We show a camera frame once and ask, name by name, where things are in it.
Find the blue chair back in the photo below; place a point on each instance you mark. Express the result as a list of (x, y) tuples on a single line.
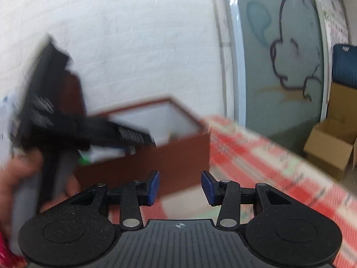
[(344, 65)]

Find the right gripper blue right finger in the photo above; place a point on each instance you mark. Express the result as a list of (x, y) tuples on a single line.
[(210, 187)]

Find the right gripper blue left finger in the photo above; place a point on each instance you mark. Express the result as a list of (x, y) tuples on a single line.
[(152, 187)]

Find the person's left hand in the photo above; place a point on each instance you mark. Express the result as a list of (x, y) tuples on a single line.
[(17, 169)]

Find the wall poster with text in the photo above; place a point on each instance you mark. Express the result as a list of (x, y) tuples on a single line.
[(335, 22)]

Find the brown cardboard shoe box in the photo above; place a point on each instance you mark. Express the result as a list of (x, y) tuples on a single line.
[(181, 152)]

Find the dark brown wooden headboard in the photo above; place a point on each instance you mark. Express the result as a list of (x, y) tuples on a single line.
[(71, 100)]

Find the red plaid blanket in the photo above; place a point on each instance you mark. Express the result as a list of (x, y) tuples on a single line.
[(246, 157)]

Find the glass door with cartoon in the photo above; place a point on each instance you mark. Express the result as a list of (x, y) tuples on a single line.
[(278, 67)]

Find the open cardboard box on floor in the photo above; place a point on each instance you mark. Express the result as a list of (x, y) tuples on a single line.
[(331, 145)]

